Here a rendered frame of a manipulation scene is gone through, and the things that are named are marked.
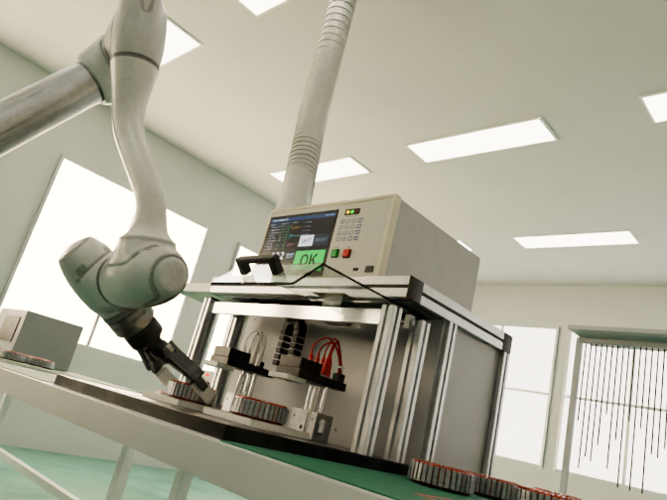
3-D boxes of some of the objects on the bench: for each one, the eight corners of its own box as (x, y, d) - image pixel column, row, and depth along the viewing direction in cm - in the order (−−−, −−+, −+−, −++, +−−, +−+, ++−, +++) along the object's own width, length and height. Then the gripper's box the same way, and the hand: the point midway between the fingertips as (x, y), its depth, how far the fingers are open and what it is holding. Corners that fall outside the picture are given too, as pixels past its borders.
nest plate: (249, 426, 100) (251, 419, 100) (201, 412, 110) (203, 406, 111) (308, 439, 110) (310, 433, 110) (259, 426, 120) (261, 420, 120)
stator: (256, 420, 103) (261, 399, 104) (216, 409, 110) (222, 390, 111) (296, 430, 111) (301, 410, 112) (257, 419, 118) (262, 401, 119)
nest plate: (177, 405, 117) (179, 399, 117) (141, 395, 127) (143, 389, 127) (233, 419, 126) (234, 413, 127) (196, 408, 137) (198, 403, 137)
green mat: (41, 380, 126) (41, 379, 126) (-34, 355, 168) (-34, 354, 168) (325, 444, 187) (325, 443, 187) (217, 414, 230) (217, 414, 230)
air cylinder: (311, 439, 115) (317, 412, 117) (286, 433, 120) (293, 406, 122) (327, 443, 118) (333, 416, 120) (303, 437, 124) (309, 411, 125)
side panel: (421, 480, 111) (451, 321, 121) (409, 476, 113) (439, 320, 123) (489, 493, 129) (510, 354, 139) (477, 490, 131) (498, 353, 141)
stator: (182, 400, 119) (188, 382, 121) (155, 392, 127) (160, 376, 128) (223, 410, 127) (228, 393, 128) (195, 402, 135) (200, 386, 136)
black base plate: (222, 439, 81) (226, 424, 82) (53, 383, 125) (57, 373, 126) (410, 477, 112) (412, 465, 112) (220, 421, 156) (223, 413, 157)
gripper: (96, 333, 125) (153, 400, 134) (155, 342, 108) (215, 418, 117) (122, 311, 129) (175, 376, 139) (182, 315, 112) (238, 390, 122)
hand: (191, 391), depth 127 cm, fingers open, 13 cm apart
